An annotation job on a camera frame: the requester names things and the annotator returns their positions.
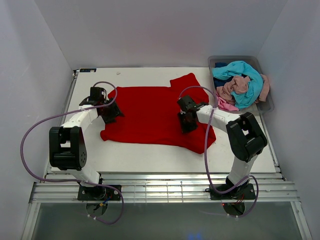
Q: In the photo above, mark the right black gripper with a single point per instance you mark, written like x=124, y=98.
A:
x=185, y=128

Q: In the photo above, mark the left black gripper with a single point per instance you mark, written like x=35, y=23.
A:
x=115, y=113

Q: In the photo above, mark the red t shirt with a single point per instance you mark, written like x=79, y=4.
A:
x=151, y=116

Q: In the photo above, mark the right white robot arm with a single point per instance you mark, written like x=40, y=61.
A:
x=246, y=138

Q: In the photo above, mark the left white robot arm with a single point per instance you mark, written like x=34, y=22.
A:
x=67, y=148

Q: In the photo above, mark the pink t shirt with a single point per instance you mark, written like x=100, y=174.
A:
x=224, y=105

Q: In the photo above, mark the dark blue t shirt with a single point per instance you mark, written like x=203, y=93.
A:
x=218, y=82

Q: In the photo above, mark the blue label sticker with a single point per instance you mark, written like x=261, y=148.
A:
x=87, y=70

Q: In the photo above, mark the turquoise t shirt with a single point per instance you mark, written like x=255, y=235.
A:
x=240, y=68

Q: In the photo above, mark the beige t shirt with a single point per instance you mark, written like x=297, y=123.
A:
x=239, y=85

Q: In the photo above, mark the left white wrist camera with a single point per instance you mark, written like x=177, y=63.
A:
x=104, y=93

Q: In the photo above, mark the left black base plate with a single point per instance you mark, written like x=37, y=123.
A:
x=98, y=193

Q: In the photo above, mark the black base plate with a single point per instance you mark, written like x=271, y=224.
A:
x=242, y=192
x=98, y=193

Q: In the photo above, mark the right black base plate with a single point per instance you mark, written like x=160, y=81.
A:
x=242, y=192

